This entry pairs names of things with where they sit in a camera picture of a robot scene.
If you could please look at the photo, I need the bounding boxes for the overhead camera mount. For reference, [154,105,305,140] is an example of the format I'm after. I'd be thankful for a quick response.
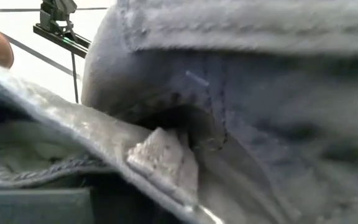
[32,0,92,59]

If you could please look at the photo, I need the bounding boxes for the dark grey trousers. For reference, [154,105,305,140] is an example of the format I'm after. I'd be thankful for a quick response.
[0,0,358,224]

